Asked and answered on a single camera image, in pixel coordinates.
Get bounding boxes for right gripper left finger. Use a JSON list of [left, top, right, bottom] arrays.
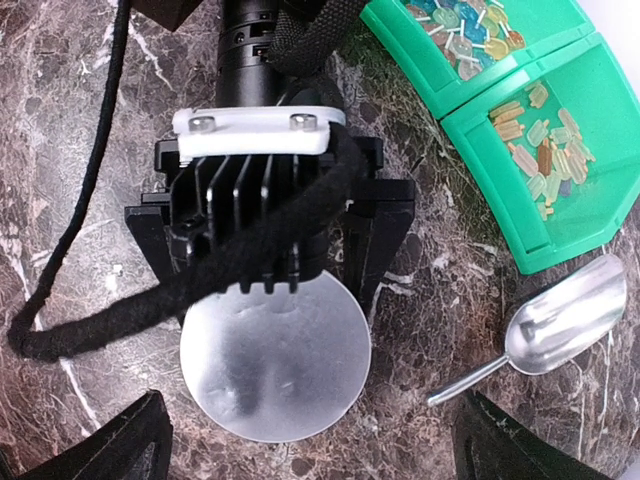
[[19, 390, 173, 480]]

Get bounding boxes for green three-compartment bin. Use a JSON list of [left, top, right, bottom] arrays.
[[362, 1, 639, 274]]

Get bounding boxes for metal scoop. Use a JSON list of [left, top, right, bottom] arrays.
[[426, 254, 627, 407]]

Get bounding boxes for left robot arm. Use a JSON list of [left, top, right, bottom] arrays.
[[125, 1, 415, 311]]

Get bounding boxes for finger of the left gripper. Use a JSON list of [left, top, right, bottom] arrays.
[[342, 207, 415, 316], [125, 219, 174, 280]]

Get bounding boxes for green yellow gummy candies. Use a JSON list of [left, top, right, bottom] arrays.
[[488, 80, 596, 221]]

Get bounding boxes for wrapped colourful candies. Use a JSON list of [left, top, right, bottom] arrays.
[[404, 0, 526, 81]]

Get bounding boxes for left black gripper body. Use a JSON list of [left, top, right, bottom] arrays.
[[123, 134, 417, 236]]

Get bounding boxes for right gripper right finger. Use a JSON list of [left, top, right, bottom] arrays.
[[452, 391, 606, 480]]

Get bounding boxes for white jar lid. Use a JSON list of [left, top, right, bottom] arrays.
[[180, 271, 372, 443]]

